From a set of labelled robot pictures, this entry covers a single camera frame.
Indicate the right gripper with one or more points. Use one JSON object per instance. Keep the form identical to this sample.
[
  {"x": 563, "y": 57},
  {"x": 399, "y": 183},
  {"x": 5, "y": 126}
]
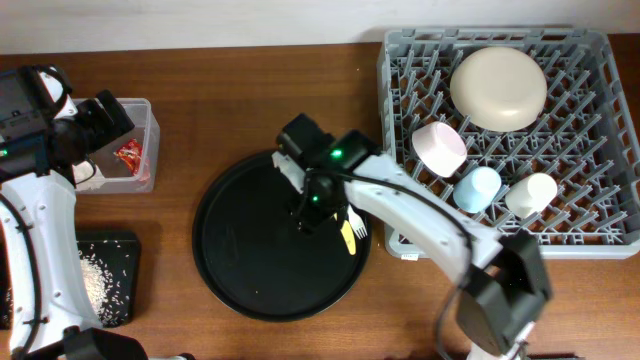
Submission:
[{"x": 309, "y": 220}]

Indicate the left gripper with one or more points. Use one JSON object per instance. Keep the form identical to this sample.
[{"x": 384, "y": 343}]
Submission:
[{"x": 94, "y": 110}]

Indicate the white plastic fork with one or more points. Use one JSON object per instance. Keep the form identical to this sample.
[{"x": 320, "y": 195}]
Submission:
[{"x": 357, "y": 223}]

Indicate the yellow plastic spoon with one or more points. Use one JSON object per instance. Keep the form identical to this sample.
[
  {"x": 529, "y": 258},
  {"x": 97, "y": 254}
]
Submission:
[{"x": 348, "y": 237}]

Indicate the red snack wrapper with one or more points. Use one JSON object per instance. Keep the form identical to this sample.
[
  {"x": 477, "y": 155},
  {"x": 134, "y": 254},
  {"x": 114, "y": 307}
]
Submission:
[{"x": 131, "y": 154}]

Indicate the pink small bowl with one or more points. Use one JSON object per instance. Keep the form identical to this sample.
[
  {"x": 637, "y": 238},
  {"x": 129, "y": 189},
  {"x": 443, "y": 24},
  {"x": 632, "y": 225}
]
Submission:
[{"x": 440, "y": 148}]

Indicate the light blue cup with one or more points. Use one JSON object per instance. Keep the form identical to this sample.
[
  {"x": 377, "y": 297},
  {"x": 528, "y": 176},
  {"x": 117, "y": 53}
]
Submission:
[{"x": 476, "y": 191}]

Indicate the beige large bowl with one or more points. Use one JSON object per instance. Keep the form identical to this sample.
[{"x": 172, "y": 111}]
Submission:
[{"x": 499, "y": 89}]

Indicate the white cup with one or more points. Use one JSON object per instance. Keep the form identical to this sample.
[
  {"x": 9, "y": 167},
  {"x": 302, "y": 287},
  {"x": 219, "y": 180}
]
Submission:
[{"x": 531, "y": 195}]

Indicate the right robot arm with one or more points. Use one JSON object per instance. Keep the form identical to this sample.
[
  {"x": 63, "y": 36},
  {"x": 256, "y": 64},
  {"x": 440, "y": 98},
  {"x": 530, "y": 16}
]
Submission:
[{"x": 500, "y": 282}]

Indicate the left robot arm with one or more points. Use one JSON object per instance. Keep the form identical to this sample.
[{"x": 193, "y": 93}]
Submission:
[{"x": 44, "y": 135}]

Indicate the grey dishwasher rack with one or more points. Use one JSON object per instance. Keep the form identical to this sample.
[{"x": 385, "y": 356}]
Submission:
[{"x": 584, "y": 137}]

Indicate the clear plastic bin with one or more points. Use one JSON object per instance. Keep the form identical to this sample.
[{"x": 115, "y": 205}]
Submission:
[{"x": 113, "y": 175}]

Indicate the round black tray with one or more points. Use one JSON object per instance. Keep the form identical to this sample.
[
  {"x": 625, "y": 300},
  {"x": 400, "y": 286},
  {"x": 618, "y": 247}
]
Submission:
[{"x": 251, "y": 254}]

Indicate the pile of rice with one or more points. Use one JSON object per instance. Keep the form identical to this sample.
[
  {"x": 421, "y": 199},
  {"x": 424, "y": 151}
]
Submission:
[{"x": 106, "y": 268}]

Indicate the black rectangular tray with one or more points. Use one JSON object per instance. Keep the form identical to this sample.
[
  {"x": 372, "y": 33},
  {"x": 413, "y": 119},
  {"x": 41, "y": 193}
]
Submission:
[{"x": 128, "y": 239}]

